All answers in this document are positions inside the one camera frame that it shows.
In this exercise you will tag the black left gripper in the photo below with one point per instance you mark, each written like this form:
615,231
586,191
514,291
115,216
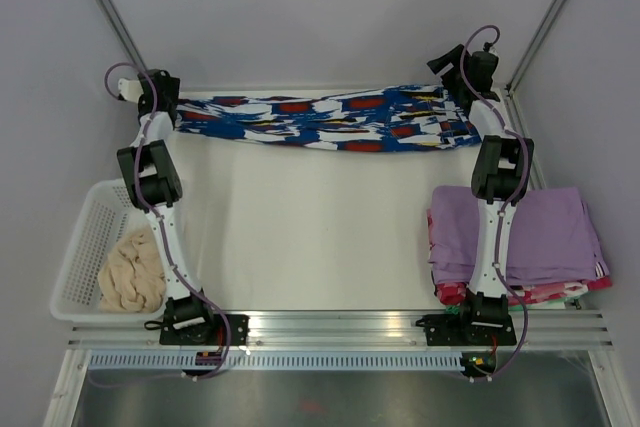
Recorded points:
173,88

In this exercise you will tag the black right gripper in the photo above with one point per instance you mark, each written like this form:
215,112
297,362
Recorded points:
452,55

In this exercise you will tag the blue patterned trousers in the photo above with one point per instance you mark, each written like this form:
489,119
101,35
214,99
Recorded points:
412,118

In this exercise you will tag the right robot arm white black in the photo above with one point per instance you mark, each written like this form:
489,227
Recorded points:
499,179

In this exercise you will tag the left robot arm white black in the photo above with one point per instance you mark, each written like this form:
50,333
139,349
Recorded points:
153,183

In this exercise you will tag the pink patterned folded trousers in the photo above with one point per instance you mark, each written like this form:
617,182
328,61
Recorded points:
550,292

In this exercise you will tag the white perforated plastic basket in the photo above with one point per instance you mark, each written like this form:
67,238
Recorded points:
107,215

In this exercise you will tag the cream crumpled garment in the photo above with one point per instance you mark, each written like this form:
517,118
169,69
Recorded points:
132,279

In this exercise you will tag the green folded garment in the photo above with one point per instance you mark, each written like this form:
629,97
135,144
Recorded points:
455,310

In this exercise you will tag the left aluminium frame post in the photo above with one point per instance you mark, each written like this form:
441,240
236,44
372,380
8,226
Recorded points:
122,34

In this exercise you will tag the aluminium frame post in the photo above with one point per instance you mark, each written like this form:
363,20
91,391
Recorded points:
543,30
122,34

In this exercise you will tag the right aluminium frame post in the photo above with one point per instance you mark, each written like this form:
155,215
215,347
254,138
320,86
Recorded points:
543,30

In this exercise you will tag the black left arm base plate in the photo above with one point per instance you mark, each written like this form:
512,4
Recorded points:
205,329

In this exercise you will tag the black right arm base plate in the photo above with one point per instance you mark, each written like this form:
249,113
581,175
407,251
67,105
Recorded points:
470,329

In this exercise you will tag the aluminium mounting rail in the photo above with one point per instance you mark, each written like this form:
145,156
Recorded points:
360,330

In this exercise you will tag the white slotted cable duct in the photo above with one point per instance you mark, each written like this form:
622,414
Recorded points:
451,361

